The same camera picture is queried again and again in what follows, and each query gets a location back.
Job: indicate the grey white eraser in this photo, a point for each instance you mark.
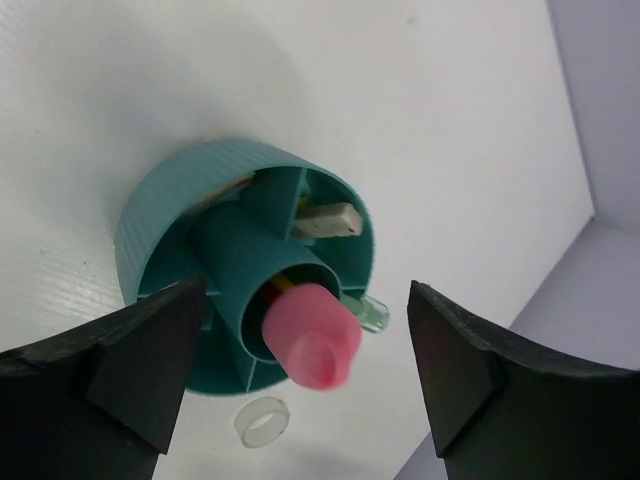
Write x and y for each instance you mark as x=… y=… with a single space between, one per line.
x=335 y=220

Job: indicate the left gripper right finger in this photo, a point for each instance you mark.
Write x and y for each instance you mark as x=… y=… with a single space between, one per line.
x=501 y=406

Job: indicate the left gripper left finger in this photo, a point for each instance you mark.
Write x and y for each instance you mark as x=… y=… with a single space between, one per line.
x=101 y=400

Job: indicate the pink capped crayon tube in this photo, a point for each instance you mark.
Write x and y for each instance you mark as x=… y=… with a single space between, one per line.
x=310 y=333

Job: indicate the clear tape roll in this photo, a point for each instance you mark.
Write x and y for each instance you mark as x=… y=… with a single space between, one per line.
x=261 y=422

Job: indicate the teal round desk organizer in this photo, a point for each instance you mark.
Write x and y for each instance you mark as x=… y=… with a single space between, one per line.
x=237 y=246

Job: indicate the green translucent highlighter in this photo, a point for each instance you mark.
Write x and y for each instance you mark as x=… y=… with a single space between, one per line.
x=373 y=316

